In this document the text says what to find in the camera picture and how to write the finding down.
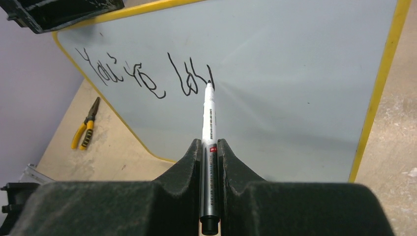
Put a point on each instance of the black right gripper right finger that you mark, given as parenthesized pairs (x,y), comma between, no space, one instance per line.
(253,206)

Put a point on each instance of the aluminium table edge rail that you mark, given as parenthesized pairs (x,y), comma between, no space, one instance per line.
(30,174)

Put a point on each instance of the yellow framed whiteboard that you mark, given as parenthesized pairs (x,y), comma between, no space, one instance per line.
(297,82)

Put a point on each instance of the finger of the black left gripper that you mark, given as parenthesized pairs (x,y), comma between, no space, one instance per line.
(42,16)

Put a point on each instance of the white whiteboard marker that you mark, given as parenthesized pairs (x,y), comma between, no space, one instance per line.
(209,213)

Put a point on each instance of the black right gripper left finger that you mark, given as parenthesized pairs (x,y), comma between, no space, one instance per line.
(165,206)

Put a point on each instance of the yellow handled pliers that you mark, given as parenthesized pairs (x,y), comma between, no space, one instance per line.
(84,133)

